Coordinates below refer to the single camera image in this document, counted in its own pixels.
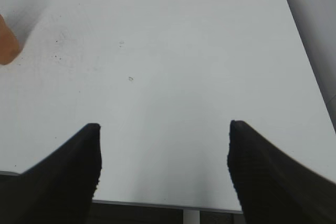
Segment white table leg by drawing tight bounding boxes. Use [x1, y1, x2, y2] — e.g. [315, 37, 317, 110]
[183, 209, 200, 224]

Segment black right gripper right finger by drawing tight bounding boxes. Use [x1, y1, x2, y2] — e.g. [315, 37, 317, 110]
[227, 120, 335, 223]

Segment orange drink plastic bottle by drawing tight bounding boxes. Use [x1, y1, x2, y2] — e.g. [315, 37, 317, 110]
[0, 16, 21, 66]

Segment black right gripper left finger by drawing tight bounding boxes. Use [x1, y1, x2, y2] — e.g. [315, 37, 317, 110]
[1, 123, 102, 223]

